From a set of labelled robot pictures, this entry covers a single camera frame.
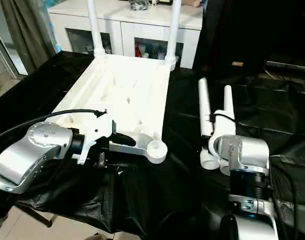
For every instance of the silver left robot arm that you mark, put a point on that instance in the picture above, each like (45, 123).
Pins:
(37, 150)

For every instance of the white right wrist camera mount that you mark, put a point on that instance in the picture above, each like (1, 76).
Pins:
(225, 125)

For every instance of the black plastic mat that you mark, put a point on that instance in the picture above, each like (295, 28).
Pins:
(155, 195)

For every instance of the white plastic table top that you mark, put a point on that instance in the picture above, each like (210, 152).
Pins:
(117, 95)

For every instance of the dark crumpled object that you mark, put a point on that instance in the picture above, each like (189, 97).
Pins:
(138, 5)

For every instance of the grey-brown curtain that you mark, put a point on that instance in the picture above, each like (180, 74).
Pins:
(27, 32)

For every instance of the black box with yellow label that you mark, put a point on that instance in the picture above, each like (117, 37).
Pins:
(230, 32)

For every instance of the dark metal rail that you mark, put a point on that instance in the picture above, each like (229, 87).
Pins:
(290, 64)

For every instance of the light blue patterned strip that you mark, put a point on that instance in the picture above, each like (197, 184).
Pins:
(55, 37)

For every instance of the white plastic table leg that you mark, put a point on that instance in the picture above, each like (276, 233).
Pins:
(95, 30)
(228, 100)
(174, 32)
(205, 105)

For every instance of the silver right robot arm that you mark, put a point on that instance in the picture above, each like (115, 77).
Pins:
(252, 150)

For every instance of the black stand leg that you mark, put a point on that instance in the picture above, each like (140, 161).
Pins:
(42, 220)

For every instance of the white glass-door cabinet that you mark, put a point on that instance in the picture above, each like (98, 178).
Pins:
(117, 27)

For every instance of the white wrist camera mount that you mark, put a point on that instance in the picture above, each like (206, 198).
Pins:
(225, 125)
(97, 130)

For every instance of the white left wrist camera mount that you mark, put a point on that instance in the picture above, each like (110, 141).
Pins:
(97, 130)

